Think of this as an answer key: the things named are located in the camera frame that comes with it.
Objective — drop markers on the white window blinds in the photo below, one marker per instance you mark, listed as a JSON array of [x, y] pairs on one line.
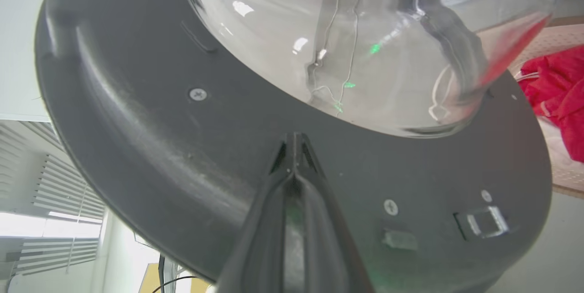
[[50, 201]]

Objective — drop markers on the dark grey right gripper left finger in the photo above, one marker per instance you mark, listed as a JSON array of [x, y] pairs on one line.
[[260, 238]]

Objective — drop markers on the black base glass dome lamp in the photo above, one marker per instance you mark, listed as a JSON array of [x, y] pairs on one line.
[[150, 115]]

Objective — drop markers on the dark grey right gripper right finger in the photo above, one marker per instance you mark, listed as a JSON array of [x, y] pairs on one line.
[[324, 238]]

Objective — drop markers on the red garment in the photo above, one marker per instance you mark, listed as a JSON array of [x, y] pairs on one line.
[[562, 96]]

